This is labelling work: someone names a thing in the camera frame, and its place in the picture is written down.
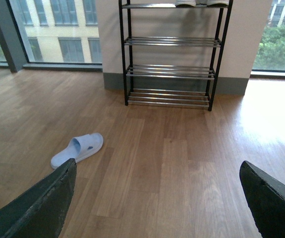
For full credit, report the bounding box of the black metal shoe rack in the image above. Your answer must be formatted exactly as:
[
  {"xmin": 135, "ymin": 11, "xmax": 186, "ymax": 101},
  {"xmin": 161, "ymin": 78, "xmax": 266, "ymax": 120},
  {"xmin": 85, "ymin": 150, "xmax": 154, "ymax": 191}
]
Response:
[{"xmin": 118, "ymin": 0, "xmax": 233, "ymax": 110}]

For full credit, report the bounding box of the grey sneaker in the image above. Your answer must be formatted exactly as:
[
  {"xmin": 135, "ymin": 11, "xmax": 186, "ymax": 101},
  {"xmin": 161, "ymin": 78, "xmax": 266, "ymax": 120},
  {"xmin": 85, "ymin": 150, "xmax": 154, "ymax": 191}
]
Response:
[
  {"xmin": 175, "ymin": 0, "xmax": 196, "ymax": 7},
  {"xmin": 206, "ymin": 0, "xmax": 229, "ymax": 7}
]

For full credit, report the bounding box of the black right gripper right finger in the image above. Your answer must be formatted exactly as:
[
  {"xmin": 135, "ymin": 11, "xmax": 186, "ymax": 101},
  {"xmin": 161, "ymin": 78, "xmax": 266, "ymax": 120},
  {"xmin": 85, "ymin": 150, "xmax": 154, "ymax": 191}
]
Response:
[{"xmin": 239, "ymin": 161, "xmax": 285, "ymax": 238}]

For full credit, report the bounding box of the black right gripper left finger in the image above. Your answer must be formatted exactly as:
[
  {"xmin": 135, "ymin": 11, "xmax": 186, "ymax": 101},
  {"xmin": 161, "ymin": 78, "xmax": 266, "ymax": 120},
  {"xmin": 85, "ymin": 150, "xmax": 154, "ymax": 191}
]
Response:
[{"xmin": 0, "ymin": 159, "xmax": 77, "ymax": 238}]

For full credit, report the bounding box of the light blue slipper far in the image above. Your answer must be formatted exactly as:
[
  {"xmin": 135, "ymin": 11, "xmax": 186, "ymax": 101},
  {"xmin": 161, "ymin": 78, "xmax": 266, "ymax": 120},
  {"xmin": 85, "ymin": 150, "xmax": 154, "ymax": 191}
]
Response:
[{"xmin": 51, "ymin": 133, "xmax": 104, "ymax": 170}]

